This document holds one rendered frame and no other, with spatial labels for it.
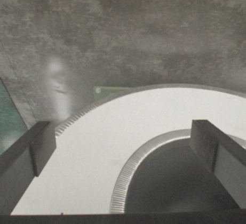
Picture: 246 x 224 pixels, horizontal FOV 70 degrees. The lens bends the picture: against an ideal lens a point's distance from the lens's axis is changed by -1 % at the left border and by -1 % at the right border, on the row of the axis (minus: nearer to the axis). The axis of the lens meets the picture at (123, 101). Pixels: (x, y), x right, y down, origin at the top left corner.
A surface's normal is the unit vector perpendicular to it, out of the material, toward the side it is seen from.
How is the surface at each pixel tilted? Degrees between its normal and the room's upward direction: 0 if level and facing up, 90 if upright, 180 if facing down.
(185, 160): 5
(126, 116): 90
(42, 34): 0
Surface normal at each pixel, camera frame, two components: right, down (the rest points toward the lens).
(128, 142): -0.01, -0.77
